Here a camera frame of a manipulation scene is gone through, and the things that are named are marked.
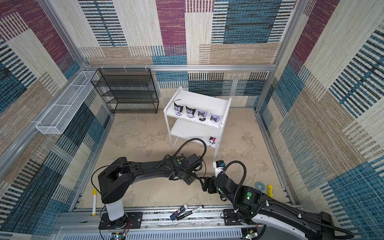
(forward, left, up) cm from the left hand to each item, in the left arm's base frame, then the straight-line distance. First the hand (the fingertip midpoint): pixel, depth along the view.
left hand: (192, 175), depth 86 cm
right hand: (-6, -7, +7) cm, 11 cm away
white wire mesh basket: (+15, +63, +31) cm, 72 cm away
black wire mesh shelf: (+58, +47, +14) cm, 76 cm away
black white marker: (-18, +2, -2) cm, 19 cm away
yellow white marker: (-13, +51, -2) cm, 53 cm away
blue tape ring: (-6, -37, -1) cm, 37 cm away
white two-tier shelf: (+22, +5, +15) cm, 27 cm away
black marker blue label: (-20, +9, -1) cm, 22 cm away
